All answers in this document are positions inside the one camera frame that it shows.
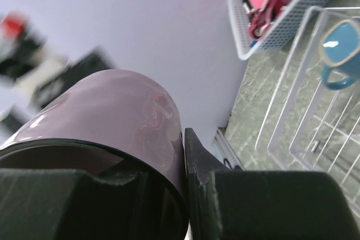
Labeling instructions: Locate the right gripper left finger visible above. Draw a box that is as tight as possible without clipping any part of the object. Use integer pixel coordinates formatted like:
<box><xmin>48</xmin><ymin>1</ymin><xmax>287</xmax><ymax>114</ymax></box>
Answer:
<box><xmin>1</xmin><ymin>169</ymin><xmax>144</xmax><ymax>239</ymax></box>

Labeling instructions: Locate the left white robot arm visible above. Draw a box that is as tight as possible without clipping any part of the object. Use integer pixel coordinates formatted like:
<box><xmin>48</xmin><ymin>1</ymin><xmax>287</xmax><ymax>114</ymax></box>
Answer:
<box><xmin>1</xmin><ymin>12</ymin><xmax>114</xmax><ymax>110</ymax></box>

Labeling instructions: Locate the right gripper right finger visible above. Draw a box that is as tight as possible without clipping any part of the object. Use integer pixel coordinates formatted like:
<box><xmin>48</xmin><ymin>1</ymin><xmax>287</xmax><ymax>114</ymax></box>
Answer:
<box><xmin>184</xmin><ymin>128</ymin><xmax>359</xmax><ymax>239</ymax></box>

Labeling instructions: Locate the purple grey mug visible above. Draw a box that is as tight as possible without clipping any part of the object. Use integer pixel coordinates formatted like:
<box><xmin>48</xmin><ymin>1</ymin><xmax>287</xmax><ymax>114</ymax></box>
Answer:
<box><xmin>1</xmin><ymin>69</ymin><xmax>188</xmax><ymax>239</ymax></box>

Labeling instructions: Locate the aluminium frame rail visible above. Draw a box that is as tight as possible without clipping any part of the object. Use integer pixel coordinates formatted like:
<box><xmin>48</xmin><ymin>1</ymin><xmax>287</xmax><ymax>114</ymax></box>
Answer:
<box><xmin>213</xmin><ymin>128</ymin><xmax>245</xmax><ymax>170</ymax></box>

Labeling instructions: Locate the light blue floral mug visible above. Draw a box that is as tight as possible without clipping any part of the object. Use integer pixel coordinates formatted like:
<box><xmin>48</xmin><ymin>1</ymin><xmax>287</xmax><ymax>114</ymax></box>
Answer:
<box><xmin>318</xmin><ymin>17</ymin><xmax>359</xmax><ymax>90</ymax></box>

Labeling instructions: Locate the white plastic basket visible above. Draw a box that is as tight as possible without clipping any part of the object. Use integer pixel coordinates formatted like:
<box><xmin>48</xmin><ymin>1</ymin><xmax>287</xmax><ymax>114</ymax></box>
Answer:
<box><xmin>227</xmin><ymin>0</ymin><xmax>329</xmax><ymax>60</ymax></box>

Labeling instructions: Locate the white wire dish rack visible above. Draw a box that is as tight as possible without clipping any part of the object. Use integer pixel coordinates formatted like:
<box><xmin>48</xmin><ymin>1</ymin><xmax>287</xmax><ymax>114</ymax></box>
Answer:
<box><xmin>255</xmin><ymin>7</ymin><xmax>359</xmax><ymax>214</ymax></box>

